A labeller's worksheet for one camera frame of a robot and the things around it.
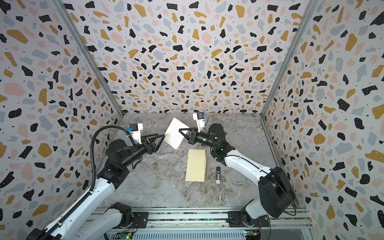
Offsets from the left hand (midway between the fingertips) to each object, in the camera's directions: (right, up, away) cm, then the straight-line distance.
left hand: (160, 134), depth 68 cm
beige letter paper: (+5, -2, +3) cm, 6 cm away
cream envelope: (+15, -21, +27) cm, 37 cm away
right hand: (+7, +2, +1) cm, 7 cm away
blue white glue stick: (+28, -25, +20) cm, 43 cm away
